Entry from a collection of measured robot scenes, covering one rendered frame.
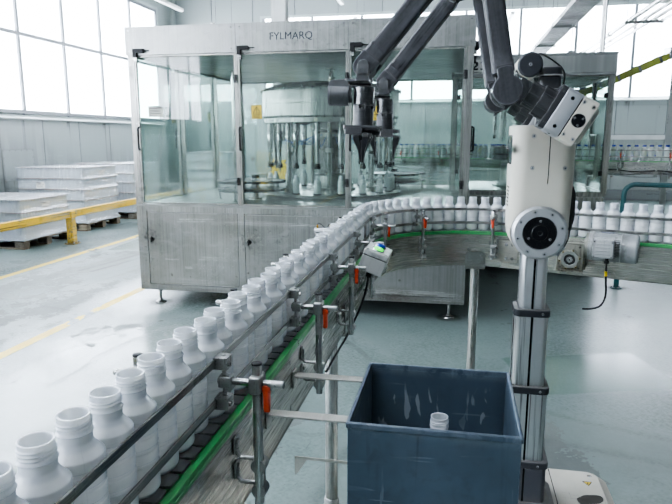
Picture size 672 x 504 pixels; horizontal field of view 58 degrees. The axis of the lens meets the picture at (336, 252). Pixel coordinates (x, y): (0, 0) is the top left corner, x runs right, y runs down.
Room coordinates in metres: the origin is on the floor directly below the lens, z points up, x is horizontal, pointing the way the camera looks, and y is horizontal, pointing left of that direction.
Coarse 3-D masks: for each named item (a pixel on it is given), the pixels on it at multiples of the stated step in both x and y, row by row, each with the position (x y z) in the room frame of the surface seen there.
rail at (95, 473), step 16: (336, 272) 1.91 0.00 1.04; (320, 288) 1.68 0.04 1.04; (256, 320) 1.14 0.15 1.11; (288, 320) 1.36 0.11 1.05; (240, 336) 1.04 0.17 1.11; (224, 352) 0.96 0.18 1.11; (208, 368) 0.90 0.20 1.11; (192, 384) 0.84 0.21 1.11; (176, 400) 0.79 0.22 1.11; (160, 416) 0.74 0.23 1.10; (144, 432) 0.70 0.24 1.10; (192, 432) 0.83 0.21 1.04; (128, 448) 0.66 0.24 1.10; (176, 448) 0.78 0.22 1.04; (160, 464) 0.73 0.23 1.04; (80, 480) 0.58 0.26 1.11; (144, 480) 0.69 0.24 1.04; (64, 496) 0.55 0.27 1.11; (128, 496) 0.66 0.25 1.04
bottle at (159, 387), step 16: (160, 352) 0.82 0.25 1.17; (144, 368) 0.78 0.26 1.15; (160, 368) 0.79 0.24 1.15; (160, 384) 0.79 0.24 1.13; (160, 400) 0.78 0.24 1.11; (176, 416) 0.80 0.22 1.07; (160, 432) 0.78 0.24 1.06; (176, 432) 0.80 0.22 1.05; (160, 448) 0.77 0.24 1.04; (176, 464) 0.79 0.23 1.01
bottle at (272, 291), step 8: (264, 272) 1.33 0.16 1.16; (272, 272) 1.33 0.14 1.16; (272, 280) 1.31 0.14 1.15; (272, 288) 1.30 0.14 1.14; (272, 296) 1.29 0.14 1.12; (280, 296) 1.31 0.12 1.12; (272, 304) 1.29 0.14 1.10; (280, 312) 1.31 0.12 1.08; (272, 320) 1.29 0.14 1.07; (280, 320) 1.31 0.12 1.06; (272, 328) 1.29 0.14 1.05; (280, 328) 1.30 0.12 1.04; (272, 336) 1.29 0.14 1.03; (280, 336) 1.30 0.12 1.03; (280, 344) 1.30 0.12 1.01
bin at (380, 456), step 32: (384, 384) 1.33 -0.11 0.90; (416, 384) 1.32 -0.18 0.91; (448, 384) 1.30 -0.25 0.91; (480, 384) 1.29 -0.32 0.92; (288, 416) 1.10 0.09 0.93; (320, 416) 1.10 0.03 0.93; (352, 416) 1.07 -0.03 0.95; (384, 416) 1.33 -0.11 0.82; (416, 416) 1.32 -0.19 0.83; (448, 416) 1.30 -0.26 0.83; (480, 416) 1.29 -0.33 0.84; (512, 416) 1.11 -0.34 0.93; (352, 448) 1.04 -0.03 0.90; (384, 448) 1.03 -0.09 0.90; (416, 448) 1.02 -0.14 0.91; (448, 448) 1.01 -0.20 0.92; (480, 448) 0.99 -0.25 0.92; (512, 448) 0.98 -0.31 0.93; (352, 480) 1.04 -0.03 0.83; (384, 480) 1.03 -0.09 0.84; (416, 480) 1.02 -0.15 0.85; (448, 480) 1.00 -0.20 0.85; (480, 480) 0.99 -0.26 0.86; (512, 480) 0.98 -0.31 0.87
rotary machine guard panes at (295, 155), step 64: (192, 64) 5.18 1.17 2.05; (256, 64) 5.08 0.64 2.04; (320, 64) 4.97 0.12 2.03; (384, 64) 4.88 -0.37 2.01; (448, 64) 4.78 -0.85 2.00; (192, 128) 5.19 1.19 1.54; (256, 128) 5.08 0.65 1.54; (320, 128) 4.98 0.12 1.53; (448, 128) 4.78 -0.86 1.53; (192, 192) 5.19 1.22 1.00; (256, 192) 5.08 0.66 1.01; (320, 192) 4.98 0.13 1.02; (384, 192) 4.87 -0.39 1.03; (448, 192) 4.78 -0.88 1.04
